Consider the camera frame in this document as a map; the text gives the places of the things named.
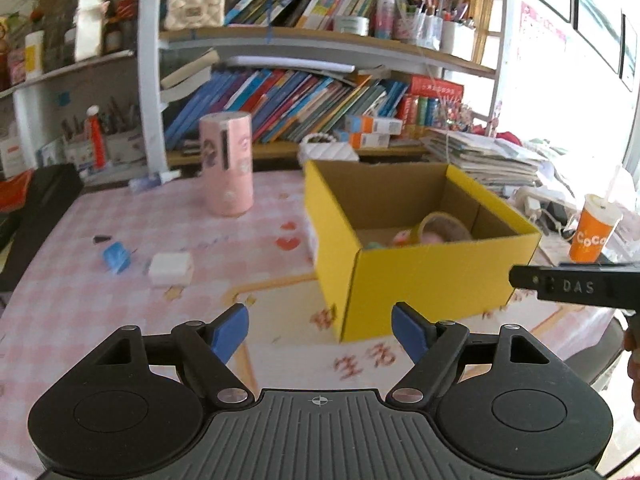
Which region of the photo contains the yellow cardboard box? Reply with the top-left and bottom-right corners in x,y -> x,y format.
302,160 -> 543,343

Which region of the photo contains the white pen holder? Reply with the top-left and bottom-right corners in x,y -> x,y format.
440,20 -> 476,61

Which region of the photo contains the pink tall bottle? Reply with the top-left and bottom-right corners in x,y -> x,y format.
376,0 -> 396,41

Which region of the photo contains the row of leaning blue books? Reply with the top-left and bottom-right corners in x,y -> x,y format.
165,67 -> 411,148

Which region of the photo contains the white round tin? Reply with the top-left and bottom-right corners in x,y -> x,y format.
334,15 -> 371,37

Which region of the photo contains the clear pen holder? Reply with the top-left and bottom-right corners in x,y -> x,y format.
397,7 -> 443,51

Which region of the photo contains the white power strip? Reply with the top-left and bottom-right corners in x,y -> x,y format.
515,187 -> 571,233

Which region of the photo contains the pair of stacked thick books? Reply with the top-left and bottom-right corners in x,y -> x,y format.
160,50 -> 221,103

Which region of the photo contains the white quilted handbag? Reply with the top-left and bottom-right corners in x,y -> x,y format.
298,133 -> 360,163

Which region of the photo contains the white paper carton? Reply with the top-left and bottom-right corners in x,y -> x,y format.
75,0 -> 109,63

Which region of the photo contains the black box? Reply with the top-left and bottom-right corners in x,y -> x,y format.
0,164 -> 85,293

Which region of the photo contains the small blue item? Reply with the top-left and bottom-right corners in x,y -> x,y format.
102,241 -> 132,275

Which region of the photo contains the person's right hand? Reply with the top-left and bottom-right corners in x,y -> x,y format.
623,312 -> 640,421

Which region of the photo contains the small white box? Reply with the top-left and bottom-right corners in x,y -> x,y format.
148,252 -> 195,287

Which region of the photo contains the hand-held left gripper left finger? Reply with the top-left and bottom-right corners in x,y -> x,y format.
90,303 -> 255,408

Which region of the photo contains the pink checked tablecloth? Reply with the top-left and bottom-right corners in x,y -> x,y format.
0,169 -> 631,466

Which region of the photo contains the white bottle yellow label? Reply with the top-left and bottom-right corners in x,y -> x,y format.
24,31 -> 45,81

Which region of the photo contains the pink cylindrical humidifier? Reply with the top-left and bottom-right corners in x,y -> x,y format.
199,112 -> 254,218

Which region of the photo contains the stack of papers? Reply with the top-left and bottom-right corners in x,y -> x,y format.
422,127 -> 549,192

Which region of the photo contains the red thick book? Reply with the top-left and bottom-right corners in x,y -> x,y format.
410,76 -> 464,98

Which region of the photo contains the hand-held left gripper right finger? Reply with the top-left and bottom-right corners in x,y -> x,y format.
386,302 -> 551,408

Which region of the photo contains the pink wall poster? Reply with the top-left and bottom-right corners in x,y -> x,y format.
517,2 -> 568,50

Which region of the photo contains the white wooden bookshelf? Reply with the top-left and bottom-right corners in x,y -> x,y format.
137,0 -> 506,176

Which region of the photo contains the cream quilted handbag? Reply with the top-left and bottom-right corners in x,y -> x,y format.
165,0 -> 226,31

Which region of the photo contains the red tube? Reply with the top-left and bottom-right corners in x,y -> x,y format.
86,106 -> 107,168

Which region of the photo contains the small spray bottle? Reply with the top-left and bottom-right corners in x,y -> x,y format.
128,170 -> 182,193

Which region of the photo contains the orange drink cup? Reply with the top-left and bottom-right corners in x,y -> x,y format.
568,194 -> 624,263

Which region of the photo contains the yellow tape roll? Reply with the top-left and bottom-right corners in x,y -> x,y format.
411,211 -> 473,245

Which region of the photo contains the printed pen holder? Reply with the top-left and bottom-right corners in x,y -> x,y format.
105,130 -> 143,167

